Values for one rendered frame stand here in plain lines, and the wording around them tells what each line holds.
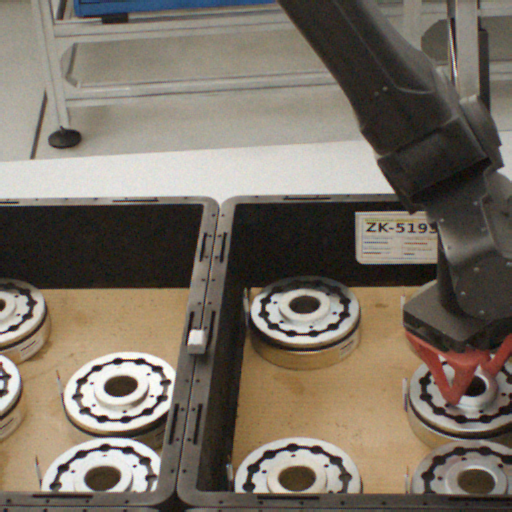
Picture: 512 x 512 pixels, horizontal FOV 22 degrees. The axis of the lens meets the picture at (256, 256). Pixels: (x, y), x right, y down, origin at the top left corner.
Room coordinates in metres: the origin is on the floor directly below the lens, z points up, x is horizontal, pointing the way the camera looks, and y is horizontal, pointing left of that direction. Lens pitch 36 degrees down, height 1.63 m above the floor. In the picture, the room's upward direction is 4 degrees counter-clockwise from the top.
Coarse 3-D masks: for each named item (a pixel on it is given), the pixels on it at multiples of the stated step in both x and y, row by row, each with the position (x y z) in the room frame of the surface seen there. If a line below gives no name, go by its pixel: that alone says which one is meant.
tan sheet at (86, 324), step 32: (96, 288) 1.05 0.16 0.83; (128, 288) 1.05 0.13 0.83; (160, 288) 1.05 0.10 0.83; (64, 320) 1.01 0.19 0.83; (96, 320) 1.00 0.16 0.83; (128, 320) 1.00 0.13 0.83; (160, 320) 1.00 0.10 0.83; (64, 352) 0.96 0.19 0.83; (96, 352) 0.96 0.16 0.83; (128, 352) 0.95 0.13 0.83; (160, 352) 0.95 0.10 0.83; (32, 384) 0.92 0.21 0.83; (64, 384) 0.91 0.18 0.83; (32, 416) 0.87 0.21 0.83; (64, 416) 0.87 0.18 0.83; (0, 448) 0.84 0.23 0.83; (32, 448) 0.83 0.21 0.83; (64, 448) 0.83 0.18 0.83; (160, 448) 0.82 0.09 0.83; (0, 480) 0.80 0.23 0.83; (32, 480) 0.79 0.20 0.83
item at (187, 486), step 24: (216, 240) 0.98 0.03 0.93; (216, 264) 0.95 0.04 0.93; (216, 288) 0.91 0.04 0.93; (216, 312) 0.88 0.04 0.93; (216, 336) 0.85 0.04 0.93; (192, 408) 0.76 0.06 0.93; (192, 432) 0.73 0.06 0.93; (192, 456) 0.71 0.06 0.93; (192, 480) 0.68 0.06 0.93; (192, 504) 0.66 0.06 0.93; (216, 504) 0.66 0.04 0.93; (240, 504) 0.66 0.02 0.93; (264, 504) 0.65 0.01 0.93; (288, 504) 0.65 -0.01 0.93; (312, 504) 0.65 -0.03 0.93; (336, 504) 0.65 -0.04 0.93; (360, 504) 0.65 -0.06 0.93; (384, 504) 0.65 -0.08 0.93; (408, 504) 0.64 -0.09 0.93; (432, 504) 0.64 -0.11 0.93; (456, 504) 0.64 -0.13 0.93; (480, 504) 0.64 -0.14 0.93; (504, 504) 0.64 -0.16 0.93
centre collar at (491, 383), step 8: (448, 376) 0.84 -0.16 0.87; (480, 376) 0.84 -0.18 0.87; (488, 376) 0.84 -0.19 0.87; (488, 384) 0.83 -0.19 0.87; (496, 384) 0.83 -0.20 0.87; (488, 392) 0.82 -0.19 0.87; (496, 392) 0.82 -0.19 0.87; (464, 400) 0.81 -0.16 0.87; (472, 400) 0.81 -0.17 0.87; (480, 400) 0.81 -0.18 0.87; (488, 400) 0.81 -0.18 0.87; (472, 408) 0.81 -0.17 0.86
